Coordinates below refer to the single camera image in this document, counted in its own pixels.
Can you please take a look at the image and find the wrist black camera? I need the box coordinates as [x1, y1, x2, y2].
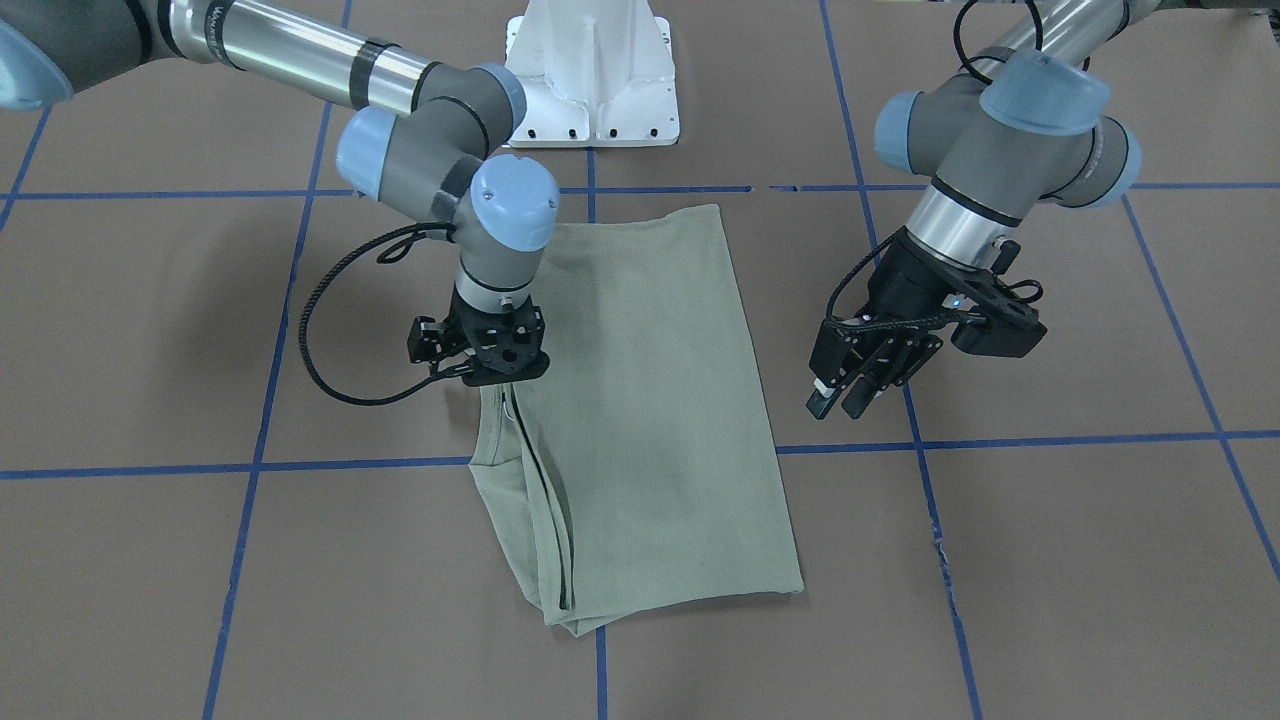
[945, 240, 1050, 359]
[406, 316, 470, 364]

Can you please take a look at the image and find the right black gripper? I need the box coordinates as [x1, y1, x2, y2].
[448, 292, 550, 388]

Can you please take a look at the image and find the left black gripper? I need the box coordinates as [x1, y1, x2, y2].
[806, 228, 980, 420]

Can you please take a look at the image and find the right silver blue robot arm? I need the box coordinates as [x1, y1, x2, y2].
[1, 1, 561, 387]

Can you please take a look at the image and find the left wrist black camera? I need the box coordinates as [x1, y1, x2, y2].
[945, 240, 1050, 359]

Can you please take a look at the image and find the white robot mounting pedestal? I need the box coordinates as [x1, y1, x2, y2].
[506, 1, 681, 149]

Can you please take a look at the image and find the olive green long-sleeve shirt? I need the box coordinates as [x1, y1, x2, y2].
[470, 204, 804, 637]

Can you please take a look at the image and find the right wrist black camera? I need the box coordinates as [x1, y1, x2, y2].
[406, 316, 470, 364]

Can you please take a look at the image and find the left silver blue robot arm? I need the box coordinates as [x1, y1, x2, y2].
[806, 1, 1185, 419]

